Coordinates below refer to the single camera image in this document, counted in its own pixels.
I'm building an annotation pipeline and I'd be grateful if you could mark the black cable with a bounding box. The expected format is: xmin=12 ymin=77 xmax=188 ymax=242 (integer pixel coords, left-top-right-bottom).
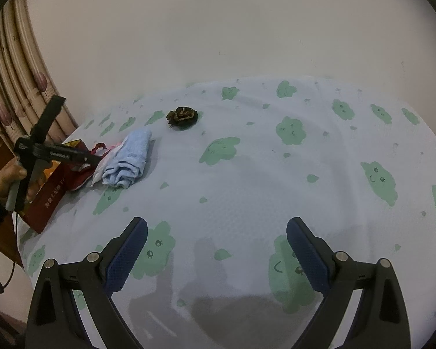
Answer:
xmin=0 ymin=212 xmax=19 ymax=295

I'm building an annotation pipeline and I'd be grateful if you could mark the light blue folded towel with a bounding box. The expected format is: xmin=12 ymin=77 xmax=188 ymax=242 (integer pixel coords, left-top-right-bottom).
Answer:
xmin=101 ymin=128 xmax=152 ymax=189

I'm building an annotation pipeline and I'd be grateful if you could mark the red gold toffee tin box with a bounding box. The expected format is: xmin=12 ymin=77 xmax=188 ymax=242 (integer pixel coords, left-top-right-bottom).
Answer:
xmin=20 ymin=160 xmax=77 ymax=234

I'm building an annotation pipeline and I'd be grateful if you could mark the white gauze bag pink ribbon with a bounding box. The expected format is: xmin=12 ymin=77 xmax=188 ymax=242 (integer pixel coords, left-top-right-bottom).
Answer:
xmin=90 ymin=143 xmax=125 ymax=188

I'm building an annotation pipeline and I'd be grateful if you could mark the red white knitted cloth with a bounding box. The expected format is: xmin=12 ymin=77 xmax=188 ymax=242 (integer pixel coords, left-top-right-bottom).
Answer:
xmin=67 ymin=143 xmax=108 ymax=191

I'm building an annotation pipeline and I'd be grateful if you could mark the person left hand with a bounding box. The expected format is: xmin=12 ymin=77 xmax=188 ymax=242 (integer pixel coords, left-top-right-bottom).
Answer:
xmin=0 ymin=158 xmax=46 ymax=205

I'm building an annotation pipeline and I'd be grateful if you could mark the blue green patterned bedsheet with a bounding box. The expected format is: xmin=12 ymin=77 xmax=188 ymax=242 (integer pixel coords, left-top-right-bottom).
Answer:
xmin=18 ymin=78 xmax=436 ymax=348

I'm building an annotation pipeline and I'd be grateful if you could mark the beige striped curtain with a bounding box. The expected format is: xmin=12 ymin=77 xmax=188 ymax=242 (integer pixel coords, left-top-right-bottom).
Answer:
xmin=0 ymin=0 xmax=58 ymax=148

